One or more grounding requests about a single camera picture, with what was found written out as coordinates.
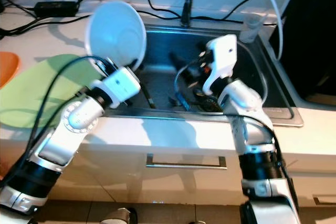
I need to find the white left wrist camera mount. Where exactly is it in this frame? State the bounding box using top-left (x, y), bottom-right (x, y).
top-left (90, 67), bottom-right (141, 109)

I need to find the white water hose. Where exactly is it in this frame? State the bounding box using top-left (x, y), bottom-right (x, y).
top-left (255, 0), bottom-right (285, 59)

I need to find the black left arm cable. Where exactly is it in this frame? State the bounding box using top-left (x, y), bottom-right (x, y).
top-left (29, 55), bottom-right (111, 183)

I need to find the dark chopstick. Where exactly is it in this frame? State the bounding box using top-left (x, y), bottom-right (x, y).
top-left (143, 85), bottom-right (155, 109)

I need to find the black power adapter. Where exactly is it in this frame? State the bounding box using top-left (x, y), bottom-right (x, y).
top-left (34, 1), bottom-right (77, 17)

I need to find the orange plate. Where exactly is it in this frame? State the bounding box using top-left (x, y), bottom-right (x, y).
top-left (0, 51), bottom-right (20, 88)

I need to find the white kitchen cabinet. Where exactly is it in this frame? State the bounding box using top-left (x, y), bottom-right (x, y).
top-left (0, 137), bottom-right (336, 209)

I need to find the stainless steel sink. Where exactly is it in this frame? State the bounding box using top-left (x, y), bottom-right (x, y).
top-left (100, 24), bottom-right (304, 127)

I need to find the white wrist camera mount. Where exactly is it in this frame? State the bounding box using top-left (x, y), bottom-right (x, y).
top-left (90, 67), bottom-right (141, 109)
top-left (202, 34), bottom-right (238, 96)

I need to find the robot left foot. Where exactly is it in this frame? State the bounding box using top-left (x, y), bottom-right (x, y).
top-left (101, 208), bottom-right (138, 224)

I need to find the clear drinking glass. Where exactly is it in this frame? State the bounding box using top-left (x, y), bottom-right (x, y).
top-left (239, 14), bottom-right (264, 44)

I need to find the green plate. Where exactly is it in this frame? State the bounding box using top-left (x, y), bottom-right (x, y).
top-left (0, 54), bottom-right (100, 129)

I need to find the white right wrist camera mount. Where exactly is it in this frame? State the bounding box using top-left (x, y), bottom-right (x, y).
top-left (202, 34), bottom-right (238, 96)

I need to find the white bowl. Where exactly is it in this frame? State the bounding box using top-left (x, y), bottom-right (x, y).
top-left (85, 0), bottom-right (146, 72)

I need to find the silver drawer handle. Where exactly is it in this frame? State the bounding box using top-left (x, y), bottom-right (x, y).
top-left (146, 153), bottom-right (227, 170)
top-left (312, 195), bottom-right (336, 206)

